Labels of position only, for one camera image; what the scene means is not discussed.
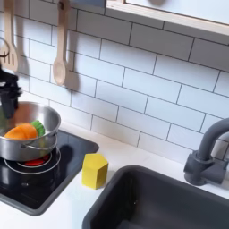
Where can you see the orange toy carrot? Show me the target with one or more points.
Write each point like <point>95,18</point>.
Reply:
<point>22,132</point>

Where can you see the yellow block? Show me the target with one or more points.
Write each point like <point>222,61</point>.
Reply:
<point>94,173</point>

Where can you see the steel pot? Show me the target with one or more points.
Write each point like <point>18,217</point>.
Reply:
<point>23,152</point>

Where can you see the wooden kitchen frame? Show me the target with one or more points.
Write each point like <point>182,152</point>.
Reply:
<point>167,19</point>

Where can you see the dark grey sink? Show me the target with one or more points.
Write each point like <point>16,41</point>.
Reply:
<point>164,202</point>

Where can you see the dark grey tap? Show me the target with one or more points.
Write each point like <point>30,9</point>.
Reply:
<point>202,167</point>

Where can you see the grey range hood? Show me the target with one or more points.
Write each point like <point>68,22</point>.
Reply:
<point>89,3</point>

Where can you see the black toy stove top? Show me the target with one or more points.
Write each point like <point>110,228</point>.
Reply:
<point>70,149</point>

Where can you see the wooden spoon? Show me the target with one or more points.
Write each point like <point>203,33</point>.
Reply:
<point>59,71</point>

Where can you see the wooden slotted spatula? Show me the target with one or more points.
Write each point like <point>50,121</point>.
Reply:
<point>10,61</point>

